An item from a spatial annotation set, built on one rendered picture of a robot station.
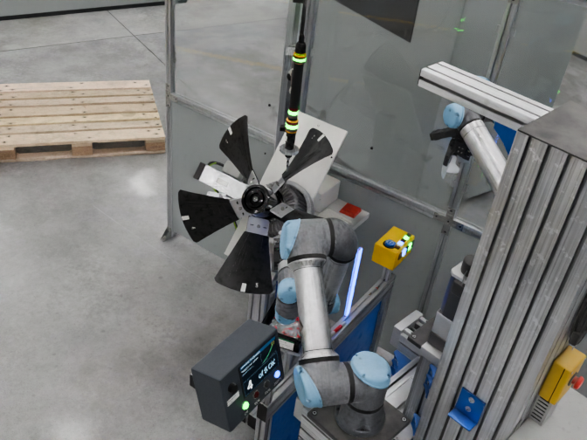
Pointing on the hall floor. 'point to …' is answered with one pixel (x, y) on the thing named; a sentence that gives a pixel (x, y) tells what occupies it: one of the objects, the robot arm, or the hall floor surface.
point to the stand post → (258, 306)
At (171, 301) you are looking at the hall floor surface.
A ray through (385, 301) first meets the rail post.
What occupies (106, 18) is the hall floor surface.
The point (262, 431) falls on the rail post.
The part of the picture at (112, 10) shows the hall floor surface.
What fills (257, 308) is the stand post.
